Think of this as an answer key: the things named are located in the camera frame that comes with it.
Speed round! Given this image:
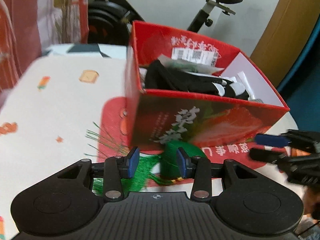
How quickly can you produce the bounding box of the green tasselled zongzi sachet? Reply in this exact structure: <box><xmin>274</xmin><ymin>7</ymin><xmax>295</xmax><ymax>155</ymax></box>
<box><xmin>86</xmin><ymin>122</ymin><xmax>207</xmax><ymax>195</ymax></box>

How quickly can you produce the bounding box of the grey knitted cloth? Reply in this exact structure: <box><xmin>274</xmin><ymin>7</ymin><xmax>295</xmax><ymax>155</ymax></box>
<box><xmin>249</xmin><ymin>99</ymin><xmax>264</xmax><ymax>103</ymax></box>

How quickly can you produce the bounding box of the black white sock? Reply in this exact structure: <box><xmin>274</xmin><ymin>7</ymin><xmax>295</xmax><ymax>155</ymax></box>
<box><xmin>212</xmin><ymin>77</ymin><xmax>249</xmax><ymax>100</ymax></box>

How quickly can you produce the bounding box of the black sleep eye mask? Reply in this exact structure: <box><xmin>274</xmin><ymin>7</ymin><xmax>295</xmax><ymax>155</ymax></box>
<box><xmin>144</xmin><ymin>60</ymin><xmax>218</xmax><ymax>95</ymax></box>

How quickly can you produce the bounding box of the clear plastic bag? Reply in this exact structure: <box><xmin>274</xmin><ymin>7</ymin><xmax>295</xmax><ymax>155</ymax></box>
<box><xmin>158</xmin><ymin>54</ymin><xmax>224</xmax><ymax>75</ymax></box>

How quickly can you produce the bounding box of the person right hand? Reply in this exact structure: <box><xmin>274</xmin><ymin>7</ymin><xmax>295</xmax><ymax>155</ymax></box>
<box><xmin>303</xmin><ymin>187</ymin><xmax>319</xmax><ymax>220</ymax></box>

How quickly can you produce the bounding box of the white patterned table mat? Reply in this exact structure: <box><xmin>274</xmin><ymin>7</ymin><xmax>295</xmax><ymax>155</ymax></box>
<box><xmin>1</xmin><ymin>45</ymin><xmax>303</xmax><ymax>239</ymax></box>

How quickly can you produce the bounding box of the red strawberry cardboard box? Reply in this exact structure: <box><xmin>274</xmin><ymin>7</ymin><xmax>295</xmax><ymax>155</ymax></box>
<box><xmin>125</xmin><ymin>21</ymin><xmax>289</xmax><ymax>151</ymax></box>

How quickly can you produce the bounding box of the wooden door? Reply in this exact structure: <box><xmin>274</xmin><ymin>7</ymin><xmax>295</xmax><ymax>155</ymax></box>
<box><xmin>250</xmin><ymin>0</ymin><xmax>319</xmax><ymax>87</ymax></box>

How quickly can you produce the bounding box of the black exercise bike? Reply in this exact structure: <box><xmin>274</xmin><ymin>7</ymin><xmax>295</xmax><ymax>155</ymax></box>
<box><xmin>87</xmin><ymin>0</ymin><xmax>244</xmax><ymax>46</ymax></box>

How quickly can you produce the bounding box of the pink printed backdrop cloth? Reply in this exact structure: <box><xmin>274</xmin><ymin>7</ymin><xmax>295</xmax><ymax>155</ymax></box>
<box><xmin>1</xmin><ymin>0</ymin><xmax>89</xmax><ymax>94</ymax></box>

